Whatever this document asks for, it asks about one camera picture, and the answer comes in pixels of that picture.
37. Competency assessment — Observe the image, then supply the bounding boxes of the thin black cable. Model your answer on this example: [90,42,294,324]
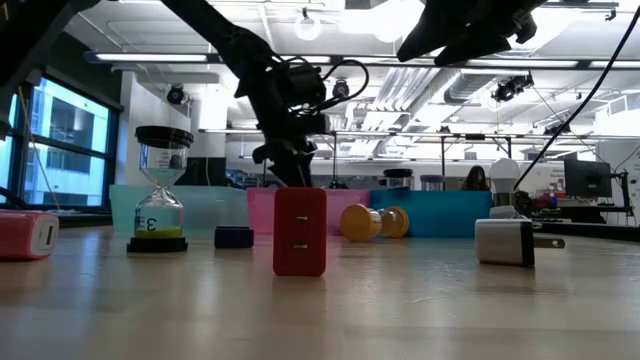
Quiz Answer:
[513,4,640,191]

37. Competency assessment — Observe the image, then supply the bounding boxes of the dark blue digital timer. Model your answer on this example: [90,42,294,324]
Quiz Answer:
[214,225,255,250]

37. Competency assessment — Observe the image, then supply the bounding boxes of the translucent pink plastic bin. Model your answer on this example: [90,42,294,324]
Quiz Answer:
[246,187,371,237]

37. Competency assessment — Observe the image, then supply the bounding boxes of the black computer monitor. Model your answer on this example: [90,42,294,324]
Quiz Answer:
[563,158,613,199]

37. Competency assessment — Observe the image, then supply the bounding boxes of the white light bulb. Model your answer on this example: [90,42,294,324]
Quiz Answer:
[488,157,522,207]

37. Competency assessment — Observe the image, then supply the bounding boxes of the long ceiling light strip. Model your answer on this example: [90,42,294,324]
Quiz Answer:
[94,52,640,70]

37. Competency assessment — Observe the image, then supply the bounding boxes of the white charger with black end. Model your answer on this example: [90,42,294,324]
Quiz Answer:
[474,218,566,268]

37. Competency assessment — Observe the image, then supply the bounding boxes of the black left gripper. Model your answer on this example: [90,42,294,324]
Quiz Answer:
[248,74,332,189]

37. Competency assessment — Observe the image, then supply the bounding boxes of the orange hourglass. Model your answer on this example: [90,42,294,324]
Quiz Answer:
[339,203,410,244]

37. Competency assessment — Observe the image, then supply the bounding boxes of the translucent green plastic bin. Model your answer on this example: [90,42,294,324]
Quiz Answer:
[109,184,250,236]

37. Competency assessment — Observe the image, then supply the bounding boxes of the lavender hourglass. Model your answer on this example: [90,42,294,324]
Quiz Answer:
[419,174,446,192]

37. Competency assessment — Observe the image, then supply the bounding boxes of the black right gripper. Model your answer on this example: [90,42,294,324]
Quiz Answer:
[396,0,550,68]

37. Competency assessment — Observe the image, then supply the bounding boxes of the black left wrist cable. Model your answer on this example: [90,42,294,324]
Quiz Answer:
[319,58,370,114]

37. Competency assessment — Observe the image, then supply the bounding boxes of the black background box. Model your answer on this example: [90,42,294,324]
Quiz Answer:
[175,156,227,188]

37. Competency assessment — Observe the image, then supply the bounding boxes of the ring-shaped ceiling lamp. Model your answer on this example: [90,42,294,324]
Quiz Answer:
[293,12,322,42]

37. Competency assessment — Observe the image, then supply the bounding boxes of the person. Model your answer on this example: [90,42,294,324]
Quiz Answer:
[459,165,492,193]

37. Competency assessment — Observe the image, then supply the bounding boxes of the large window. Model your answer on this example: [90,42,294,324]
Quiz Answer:
[0,74,121,209]

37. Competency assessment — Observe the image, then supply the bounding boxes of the yellow sand hourglass black caps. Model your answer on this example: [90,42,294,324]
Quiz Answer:
[126,125,195,254]

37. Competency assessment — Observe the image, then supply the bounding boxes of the tall red wall charger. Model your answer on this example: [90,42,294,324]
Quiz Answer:
[272,187,328,277]

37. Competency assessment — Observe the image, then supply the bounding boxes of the blue plastic bin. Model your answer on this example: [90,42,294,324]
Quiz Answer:
[368,188,494,239]

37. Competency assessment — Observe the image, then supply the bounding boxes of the white cable bundle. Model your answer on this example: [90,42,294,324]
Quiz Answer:
[487,203,544,231]

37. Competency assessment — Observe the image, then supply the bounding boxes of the pink usb charger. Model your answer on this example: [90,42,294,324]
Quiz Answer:
[0,209,60,261]

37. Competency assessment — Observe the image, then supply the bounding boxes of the black background workbench frame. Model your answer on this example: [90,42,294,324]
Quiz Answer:
[199,128,516,177]

